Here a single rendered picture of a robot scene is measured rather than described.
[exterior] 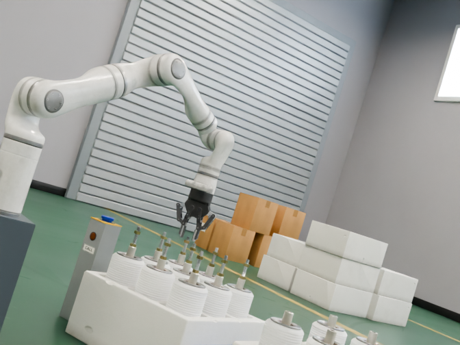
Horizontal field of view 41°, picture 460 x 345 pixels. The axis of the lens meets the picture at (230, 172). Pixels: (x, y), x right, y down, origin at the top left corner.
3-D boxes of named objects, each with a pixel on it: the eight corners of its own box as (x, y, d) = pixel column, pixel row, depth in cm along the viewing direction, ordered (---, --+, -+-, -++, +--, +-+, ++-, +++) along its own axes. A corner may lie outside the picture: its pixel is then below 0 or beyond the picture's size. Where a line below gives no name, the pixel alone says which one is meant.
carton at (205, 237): (219, 250, 592) (228, 221, 593) (232, 257, 572) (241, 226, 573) (194, 244, 577) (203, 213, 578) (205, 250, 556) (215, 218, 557)
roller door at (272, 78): (66, 198, 644) (156, -75, 659) (63, 196, 655) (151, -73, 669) (290, 259, 817) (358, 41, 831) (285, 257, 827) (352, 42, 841)
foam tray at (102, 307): (165, 391, 148) (187, 320, 149) (64, 331, 170) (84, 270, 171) (248, 380, 180) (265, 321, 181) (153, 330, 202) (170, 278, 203)
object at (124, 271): (98, 309, 178) (118, 250, 178) (129, 320, 177) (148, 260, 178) (89, 315, 168) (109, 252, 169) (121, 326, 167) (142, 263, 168)
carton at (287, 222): (296, 244, 568) (306, 213, 569) (276, 237, 556) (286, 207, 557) (278, 237, 594) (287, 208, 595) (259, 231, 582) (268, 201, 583)
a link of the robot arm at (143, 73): (159, 53, 181) (93, 66, 162) (182, 50, 175) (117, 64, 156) (164, 83, 183) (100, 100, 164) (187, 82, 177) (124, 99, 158)
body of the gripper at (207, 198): (218, 194, 197) (209, 222, 196) (193, 186, 198) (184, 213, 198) (213, 192, 189) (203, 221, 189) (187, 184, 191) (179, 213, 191)
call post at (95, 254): (72, 324, 181) (105, 224, 182) (58, 315, 185) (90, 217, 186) (90, 324, 186) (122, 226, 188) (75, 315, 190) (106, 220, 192)
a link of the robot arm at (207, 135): (218, 137, 202) (197, 108, 193) (237, 141, 196) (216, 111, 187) (207, 152, 199) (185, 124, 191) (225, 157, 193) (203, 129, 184)
